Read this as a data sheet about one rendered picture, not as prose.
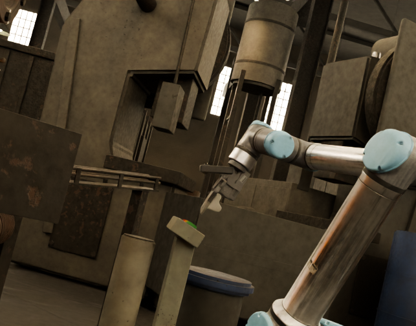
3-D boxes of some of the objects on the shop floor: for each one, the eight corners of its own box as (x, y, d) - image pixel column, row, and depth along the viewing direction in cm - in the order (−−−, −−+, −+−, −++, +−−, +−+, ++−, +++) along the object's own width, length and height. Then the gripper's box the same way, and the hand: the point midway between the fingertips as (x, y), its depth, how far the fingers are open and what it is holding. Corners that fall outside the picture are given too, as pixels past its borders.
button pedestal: (123, 400, 195) (170, 215, 200) (124, 378, 218) (165, 213, 224) (171, 411, 196) (216, 227, 202) (166, 387, 220) (207, 224, 225)
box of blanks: (168, 326, 332) (202, 191, 338) (131, 295, 409) (158, 185, 415) (322, 353, 369) (350, 231, 375) (261, 319, 446) (284, 218, 452)
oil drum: (389, 365, 386) (418, 229, 394) (354, 343, 445) (380, 226, 453) (473, 384, 393) (500, 251, 400) (428, 359, 451) (452, 244, 459)
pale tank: (190, 253, 976) (255, -7, 1015) (185, 248, 1067) (244, 10, 1106) (244, 266, 986) (306, 8, 1025) (234, 260, 1077) (292, 23, 1116)
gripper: (252, 173, 204) (218, 225, 202) (247, 174, 213) (214, 224, 211) (231, 158, 204) (197, 211, 201) (228, 160, 213) (194, 210, 210)
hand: (201, 209), depth 206 cm, fingers closed
